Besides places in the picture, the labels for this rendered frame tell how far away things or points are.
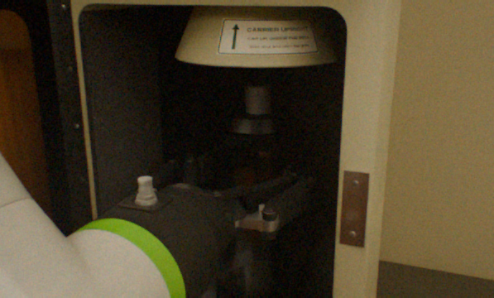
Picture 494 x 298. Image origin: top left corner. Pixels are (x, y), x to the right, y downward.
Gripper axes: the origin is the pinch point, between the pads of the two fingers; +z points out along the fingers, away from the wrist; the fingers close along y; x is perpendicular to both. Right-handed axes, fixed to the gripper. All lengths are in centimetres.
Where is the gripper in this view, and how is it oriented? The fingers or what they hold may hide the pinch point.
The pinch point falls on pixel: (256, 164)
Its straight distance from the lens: 57.8
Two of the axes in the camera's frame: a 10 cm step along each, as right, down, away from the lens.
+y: -9.4, -1.1, 3.4
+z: 3.5, -2.8, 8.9
